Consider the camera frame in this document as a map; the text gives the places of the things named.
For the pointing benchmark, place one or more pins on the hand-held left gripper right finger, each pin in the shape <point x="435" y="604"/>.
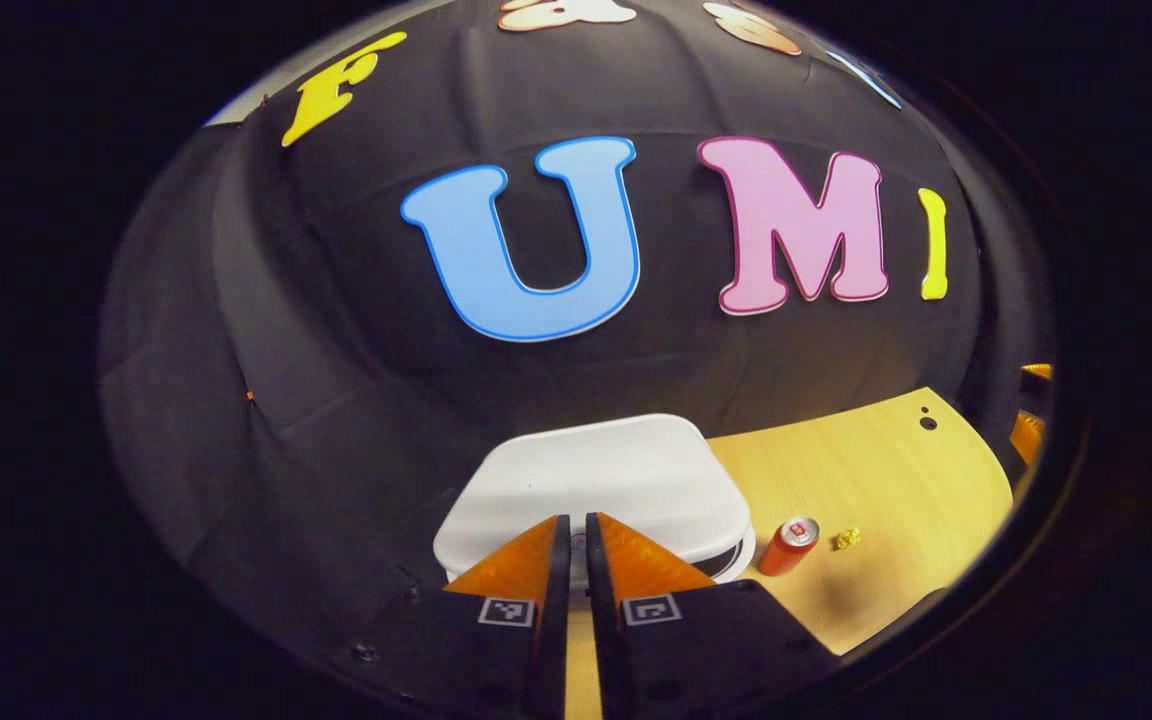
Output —
<point x="608" y="660"/>

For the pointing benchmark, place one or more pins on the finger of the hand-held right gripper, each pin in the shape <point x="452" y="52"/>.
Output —
<point x="1028" y="438"/>
<point x="1038" y="372"/>

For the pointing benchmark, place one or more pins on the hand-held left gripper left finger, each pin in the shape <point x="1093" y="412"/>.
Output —
<point x="546" y="660"/>

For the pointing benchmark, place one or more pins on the white desktop garbage bin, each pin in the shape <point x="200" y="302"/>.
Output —
<point x="596" y="480"/>

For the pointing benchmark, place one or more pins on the yellow paper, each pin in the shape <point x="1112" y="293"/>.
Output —
<point x="847" y="539"/>

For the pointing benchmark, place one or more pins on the red pop can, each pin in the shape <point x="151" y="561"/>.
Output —
<point x="786" y="550"/>

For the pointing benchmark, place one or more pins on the black backdrop cloth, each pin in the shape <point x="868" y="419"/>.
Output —
<point x="336" y="350"/>

